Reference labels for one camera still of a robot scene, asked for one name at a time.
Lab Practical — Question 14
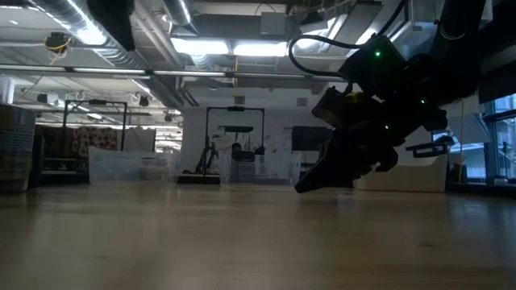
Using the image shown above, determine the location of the ceiling light panel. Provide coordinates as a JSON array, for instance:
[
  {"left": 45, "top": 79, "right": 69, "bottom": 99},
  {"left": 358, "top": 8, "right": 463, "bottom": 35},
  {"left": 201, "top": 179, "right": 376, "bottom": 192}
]
[
  {"left": 232, "top": 41, "right": 289, "bottom": 57},
  {"left": 171, "top": 38, "right": 231, "bottom": 56}
]

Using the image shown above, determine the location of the white plastic bin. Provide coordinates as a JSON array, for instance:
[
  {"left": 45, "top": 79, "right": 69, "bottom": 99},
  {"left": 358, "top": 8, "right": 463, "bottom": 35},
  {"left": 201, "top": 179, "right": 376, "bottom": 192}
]
[{"left": 353, "top": 154, "right": 449, "bottom": 193}]

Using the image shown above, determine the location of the black yellow ceiling device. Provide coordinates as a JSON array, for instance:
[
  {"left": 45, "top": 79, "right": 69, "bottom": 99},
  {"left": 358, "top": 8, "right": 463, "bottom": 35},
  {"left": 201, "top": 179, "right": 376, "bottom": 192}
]
[{"left": 44, "top": 31, "right": 73, "bottom": 65}]

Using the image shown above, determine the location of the black station frame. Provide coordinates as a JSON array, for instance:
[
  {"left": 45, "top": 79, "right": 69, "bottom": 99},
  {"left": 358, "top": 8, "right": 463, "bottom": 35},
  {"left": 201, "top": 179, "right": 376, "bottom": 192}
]
[
  {"left": 62, "top": 99, "right": 128, "bottom": 152},
  {"left": 205, "top": 106, "right": 266, "bottom": 186}
]

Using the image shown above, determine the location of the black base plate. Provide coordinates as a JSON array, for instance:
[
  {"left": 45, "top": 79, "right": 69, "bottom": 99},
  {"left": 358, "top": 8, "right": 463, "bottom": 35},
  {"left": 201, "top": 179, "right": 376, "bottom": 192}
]
[{"left": 176, "top": 173, "right": 222, "bottom": 185}]

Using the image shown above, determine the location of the white curtain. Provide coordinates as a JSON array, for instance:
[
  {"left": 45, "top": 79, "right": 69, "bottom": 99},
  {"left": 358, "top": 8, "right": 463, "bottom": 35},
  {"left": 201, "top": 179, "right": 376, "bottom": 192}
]
[{"left": 123, "top": 127, "right": 156, "bottom": 153}]

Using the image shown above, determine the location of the black aluminium table frame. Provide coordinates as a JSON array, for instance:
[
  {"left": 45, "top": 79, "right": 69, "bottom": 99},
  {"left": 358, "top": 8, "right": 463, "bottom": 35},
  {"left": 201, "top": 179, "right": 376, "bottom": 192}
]
[{"left": 445, "top": 181, "right": 516, "bottom": 198}]

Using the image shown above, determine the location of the black desk equipment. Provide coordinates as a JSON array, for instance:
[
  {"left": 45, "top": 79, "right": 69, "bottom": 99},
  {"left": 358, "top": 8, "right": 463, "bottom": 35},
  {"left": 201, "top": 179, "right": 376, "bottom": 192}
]
[{"left": 406, "top": 140, "right": 456, "bottom": 158}]

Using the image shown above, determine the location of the white folded board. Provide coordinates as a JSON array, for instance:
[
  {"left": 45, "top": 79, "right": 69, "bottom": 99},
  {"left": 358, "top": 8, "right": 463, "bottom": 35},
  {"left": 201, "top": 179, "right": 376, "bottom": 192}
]
[{"left": 445, "top": 114, "right": 491, "bottom": 146}]

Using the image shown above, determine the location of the patterned cloth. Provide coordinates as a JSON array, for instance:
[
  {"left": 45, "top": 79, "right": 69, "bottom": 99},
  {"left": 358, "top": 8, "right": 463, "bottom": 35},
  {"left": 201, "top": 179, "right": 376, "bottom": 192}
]
[{"left": 72, "top": 126, "right": 119, "bottom": 158}]

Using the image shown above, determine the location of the grey ceiling box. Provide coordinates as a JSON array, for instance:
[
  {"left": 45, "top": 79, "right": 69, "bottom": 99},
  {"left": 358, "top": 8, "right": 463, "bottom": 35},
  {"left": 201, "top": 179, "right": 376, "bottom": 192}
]
[{"left": 260, "top": 11, "right": 287, "bottom": 36}]

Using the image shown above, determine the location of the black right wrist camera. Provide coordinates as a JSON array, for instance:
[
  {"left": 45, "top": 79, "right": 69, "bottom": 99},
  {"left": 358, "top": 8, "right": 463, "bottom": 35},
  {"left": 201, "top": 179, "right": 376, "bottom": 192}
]
[{"left": 311, "top": 85, "right": 356, "bottom": 131}]

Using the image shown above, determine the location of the tall cardboard spice canister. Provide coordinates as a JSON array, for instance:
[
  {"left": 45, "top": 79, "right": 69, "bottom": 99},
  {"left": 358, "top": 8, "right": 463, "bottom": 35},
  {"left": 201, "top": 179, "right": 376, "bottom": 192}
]
[{"left": 0, "top": 103, "right": 37, "bottom": 193}]

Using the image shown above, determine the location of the grey ceiling pipe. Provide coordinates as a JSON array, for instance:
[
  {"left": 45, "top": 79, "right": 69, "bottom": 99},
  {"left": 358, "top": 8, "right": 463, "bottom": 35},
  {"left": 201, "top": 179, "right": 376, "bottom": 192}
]
[{"left": 0, "top": 64, "right": 347, "bottom": 80}]

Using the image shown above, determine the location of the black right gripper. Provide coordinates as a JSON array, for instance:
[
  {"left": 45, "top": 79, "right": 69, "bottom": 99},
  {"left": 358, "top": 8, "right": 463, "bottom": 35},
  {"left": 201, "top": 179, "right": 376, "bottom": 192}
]
[{"left": 295, "top": 94, "right": 406, "bottom": 194}]

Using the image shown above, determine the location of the glass window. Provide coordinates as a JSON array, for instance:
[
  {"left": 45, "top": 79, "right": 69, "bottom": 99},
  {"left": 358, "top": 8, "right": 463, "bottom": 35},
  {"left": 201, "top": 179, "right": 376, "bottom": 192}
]
[{"left": 482, "top": 94, "right": 516, "bottom": 180}]

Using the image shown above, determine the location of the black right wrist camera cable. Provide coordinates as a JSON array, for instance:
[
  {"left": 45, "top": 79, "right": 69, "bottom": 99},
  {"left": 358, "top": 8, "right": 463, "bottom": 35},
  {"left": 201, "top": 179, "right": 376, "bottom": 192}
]
[{"left": 287, "top": 34, "right": 378, "bottom": 92}]

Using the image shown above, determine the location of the white column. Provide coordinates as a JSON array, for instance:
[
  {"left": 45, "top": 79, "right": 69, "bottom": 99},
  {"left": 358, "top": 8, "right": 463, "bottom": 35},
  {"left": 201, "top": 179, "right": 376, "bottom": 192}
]
[{"left": 0, "top": 76, "right": 16, "bottom": 105}]

